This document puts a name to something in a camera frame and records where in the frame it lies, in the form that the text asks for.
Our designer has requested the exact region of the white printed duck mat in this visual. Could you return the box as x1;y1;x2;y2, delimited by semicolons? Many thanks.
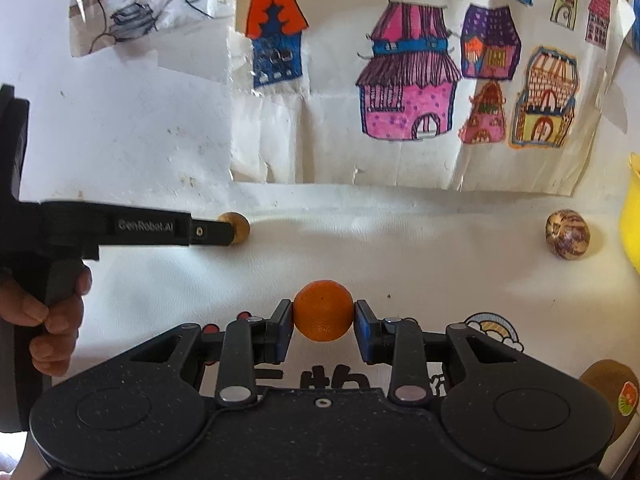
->
65;182;640;466

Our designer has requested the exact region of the paper drawing of houses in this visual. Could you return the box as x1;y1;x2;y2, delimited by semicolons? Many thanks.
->
230;0;633;196

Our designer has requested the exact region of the brown kiwi with sticker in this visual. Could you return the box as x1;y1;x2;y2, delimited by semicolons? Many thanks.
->
579;359;640;441

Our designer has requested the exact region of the small brown longan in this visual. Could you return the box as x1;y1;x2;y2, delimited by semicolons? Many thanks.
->
218;212;251;246

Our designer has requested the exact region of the person's left hand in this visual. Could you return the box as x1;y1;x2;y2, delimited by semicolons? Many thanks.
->
0;262;93;378

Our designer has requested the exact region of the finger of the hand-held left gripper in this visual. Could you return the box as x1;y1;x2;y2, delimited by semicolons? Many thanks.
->
189;217;236;248

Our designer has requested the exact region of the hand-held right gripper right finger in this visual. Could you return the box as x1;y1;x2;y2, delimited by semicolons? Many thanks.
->
352;299;521;408

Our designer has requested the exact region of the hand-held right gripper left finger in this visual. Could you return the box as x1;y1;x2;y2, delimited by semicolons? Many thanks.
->
125;299;296;408

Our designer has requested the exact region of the small orange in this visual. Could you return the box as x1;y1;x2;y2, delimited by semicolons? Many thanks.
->
292;280;355;342

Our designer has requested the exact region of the striped round fruit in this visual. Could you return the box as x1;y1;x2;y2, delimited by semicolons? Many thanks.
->
545;209;592;262

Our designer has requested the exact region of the yellow plastic bowl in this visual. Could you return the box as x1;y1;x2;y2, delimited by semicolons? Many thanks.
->
619;154;640;275

